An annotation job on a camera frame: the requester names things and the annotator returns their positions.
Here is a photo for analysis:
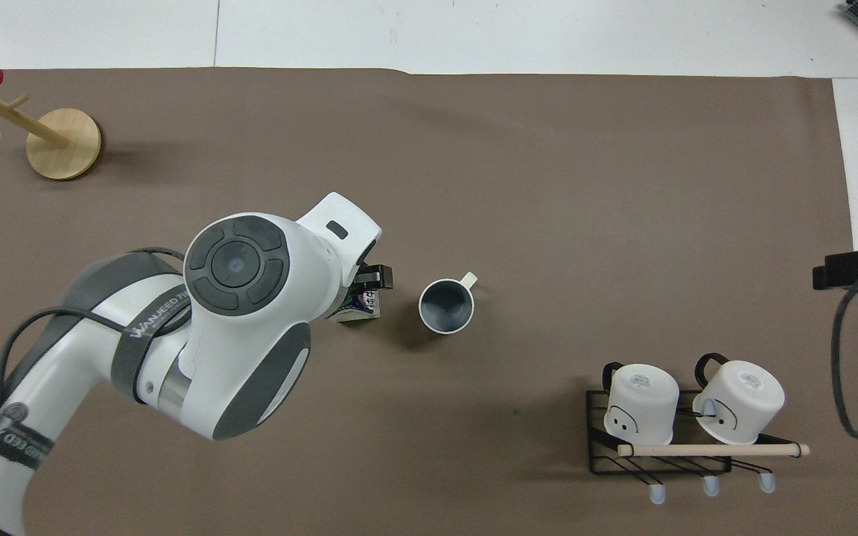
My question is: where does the white face mug black handle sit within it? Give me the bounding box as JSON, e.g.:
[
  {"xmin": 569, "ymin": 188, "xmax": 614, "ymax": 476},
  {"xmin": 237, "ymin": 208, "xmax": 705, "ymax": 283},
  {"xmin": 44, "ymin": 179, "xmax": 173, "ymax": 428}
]
[
  {"xmin": 602, "ymin": 361, "xmax": 680, "ymax": 447},
  {"xmin": 692, "ymin": 352, "xmax": 786, "ymax": 446}
]

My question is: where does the small milk carton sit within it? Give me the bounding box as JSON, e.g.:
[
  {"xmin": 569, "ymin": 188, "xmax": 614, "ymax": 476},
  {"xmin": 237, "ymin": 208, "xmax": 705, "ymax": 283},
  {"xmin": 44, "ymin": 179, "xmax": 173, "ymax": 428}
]
[{"xmin": 335, "ymin": 287, "xmax": 383, "ymax": 325}]

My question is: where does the black wire cup rack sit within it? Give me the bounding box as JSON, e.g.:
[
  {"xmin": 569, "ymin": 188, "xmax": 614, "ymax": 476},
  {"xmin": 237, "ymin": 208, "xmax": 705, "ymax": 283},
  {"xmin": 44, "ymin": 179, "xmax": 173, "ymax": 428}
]
[{"xmin": 586, "ymin": 387, "xmax": 811, "ymax": 505}]

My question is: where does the white mug grey inside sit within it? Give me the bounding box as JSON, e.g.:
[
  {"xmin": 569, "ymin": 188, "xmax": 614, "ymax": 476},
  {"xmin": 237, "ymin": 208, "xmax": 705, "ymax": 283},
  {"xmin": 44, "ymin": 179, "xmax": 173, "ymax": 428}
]
[{"xmin": 419, "ymin": 272, "xmax": 479, "ymax": 336}]

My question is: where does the wooden mug tree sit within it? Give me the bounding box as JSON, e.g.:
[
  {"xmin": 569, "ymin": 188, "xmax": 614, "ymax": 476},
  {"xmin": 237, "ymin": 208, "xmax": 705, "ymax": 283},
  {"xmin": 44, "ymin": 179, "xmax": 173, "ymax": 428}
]
[{"xmin": 0, "ymin": 83, "xmax": 102, "ymax": 182}]

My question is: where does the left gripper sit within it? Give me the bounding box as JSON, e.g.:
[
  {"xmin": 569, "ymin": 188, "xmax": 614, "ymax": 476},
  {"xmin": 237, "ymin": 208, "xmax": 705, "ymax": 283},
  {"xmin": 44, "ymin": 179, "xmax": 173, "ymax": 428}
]
[{"xmin": 355, "ymin": 264, "xmax": 395, "ymax": 292}]

